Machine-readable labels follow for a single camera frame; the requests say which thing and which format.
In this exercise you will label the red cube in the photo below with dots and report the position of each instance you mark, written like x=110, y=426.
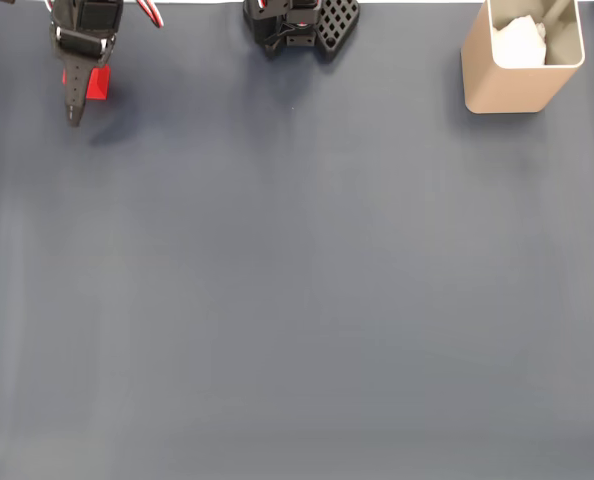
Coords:
x=99, y=85

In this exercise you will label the beige rounded box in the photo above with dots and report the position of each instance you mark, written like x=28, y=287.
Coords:
x=507, y=90

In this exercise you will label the dark grey table mat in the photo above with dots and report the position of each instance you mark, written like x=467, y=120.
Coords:
x=297, y=300

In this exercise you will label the white crumpled paper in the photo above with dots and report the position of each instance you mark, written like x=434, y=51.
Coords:
x=519, y=42

